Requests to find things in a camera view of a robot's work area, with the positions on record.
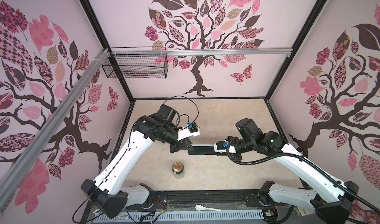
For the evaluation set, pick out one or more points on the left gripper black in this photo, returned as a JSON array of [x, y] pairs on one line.
[[179, 145]]

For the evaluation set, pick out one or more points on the black smartphone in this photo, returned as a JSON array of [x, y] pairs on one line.
[[202, 149]]

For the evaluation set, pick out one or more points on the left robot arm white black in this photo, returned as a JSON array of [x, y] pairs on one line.
[[105, 191]]

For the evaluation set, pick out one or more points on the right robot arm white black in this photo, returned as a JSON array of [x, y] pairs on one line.
[[329, 198]]

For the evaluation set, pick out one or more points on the green beverage can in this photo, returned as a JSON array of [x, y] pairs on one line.
[[178, 170]]

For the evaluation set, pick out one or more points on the white plastic spoon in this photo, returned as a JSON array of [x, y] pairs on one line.
[[203, 208]]

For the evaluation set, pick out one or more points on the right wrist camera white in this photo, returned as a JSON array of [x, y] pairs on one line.
[[221, 147]]

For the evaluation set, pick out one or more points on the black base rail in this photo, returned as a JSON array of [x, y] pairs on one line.
[[238, 199]]

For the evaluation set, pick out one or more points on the white slotted cable duct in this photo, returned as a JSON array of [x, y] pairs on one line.
[[179, 216]]

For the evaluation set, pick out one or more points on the black wire basket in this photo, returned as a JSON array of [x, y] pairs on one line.
[[137, 62]]

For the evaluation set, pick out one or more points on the aluminium rail back wall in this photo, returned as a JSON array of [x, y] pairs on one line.
[[202, 52]]

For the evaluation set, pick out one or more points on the aluminium rail wall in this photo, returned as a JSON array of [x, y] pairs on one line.
[[202, 52], [23, 164]]

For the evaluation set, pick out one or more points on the aluminium rail left wall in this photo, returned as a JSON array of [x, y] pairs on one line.
[[23, 164]]

